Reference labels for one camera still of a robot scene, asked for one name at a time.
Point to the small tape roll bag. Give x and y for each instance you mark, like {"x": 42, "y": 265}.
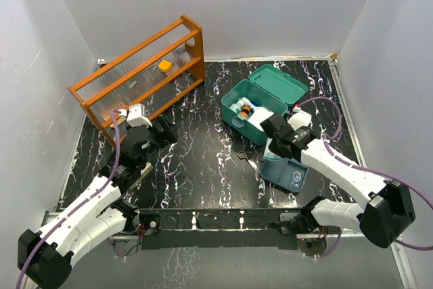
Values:
{"x": 297, "y": 180}

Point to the brown medicine bottle orange cap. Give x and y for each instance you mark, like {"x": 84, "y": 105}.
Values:
{"x": 245, "y": 112}

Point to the white teal bottle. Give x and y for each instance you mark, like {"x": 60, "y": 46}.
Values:
{"x": 240, "y": 103}

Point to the cream medicine carton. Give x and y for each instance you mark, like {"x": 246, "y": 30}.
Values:
{"x": 143, "y": 174}

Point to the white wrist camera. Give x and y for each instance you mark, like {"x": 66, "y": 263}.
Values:
{"x": 135, "y": 116}
{"x": 299, "y": 118}

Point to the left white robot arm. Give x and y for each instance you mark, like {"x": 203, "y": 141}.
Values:
{"x": 47, "y": 256}

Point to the orange wooden shelf rack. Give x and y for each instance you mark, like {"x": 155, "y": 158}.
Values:
{"x": 134, "y": 76}

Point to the white gauze packet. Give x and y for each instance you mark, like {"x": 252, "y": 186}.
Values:
{"x": 259, "y": 115}

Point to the black handled scissors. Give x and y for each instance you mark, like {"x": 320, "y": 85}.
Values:
{"x": 242, "y": 155}

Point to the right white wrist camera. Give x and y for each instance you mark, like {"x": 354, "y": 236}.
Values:
{"x": 299, "y": 118}

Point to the blue-grey divider tray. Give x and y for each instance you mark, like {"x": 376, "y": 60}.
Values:
{"x": 279, "y": 173}

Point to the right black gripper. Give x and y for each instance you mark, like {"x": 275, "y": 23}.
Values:
{"x": 272, "y": 147}

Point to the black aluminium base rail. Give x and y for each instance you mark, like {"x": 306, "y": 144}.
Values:
{"x": 216, "y": 224}

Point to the teal white sachet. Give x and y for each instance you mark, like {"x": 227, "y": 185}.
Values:
{"x": 268, "y": 154}

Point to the yellow-orange small block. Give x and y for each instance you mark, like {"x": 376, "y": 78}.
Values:
{"x": 165, "y": 65}

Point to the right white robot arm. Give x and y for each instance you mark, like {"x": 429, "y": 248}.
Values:
{"x": 382, "y": 209}

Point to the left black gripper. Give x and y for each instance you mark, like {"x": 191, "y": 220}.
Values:
{"x": 168, "y": 135}

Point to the teal medicine box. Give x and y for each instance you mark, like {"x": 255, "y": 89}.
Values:
{"x": 267, "y": 87}

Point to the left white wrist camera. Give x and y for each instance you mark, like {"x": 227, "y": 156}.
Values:
{"x": 135, "y": 116}

